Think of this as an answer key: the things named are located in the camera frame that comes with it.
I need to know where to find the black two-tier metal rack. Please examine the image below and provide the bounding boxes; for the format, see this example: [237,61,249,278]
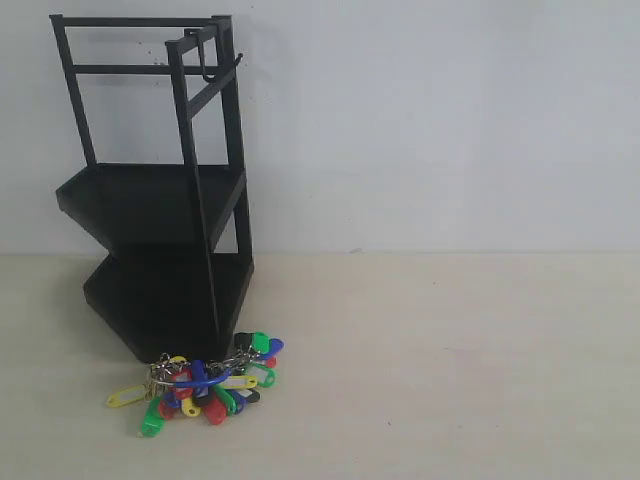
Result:
[50,14,254,363]

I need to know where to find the colourful key tag bunch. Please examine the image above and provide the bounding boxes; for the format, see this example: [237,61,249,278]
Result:
[106,332,284,438]

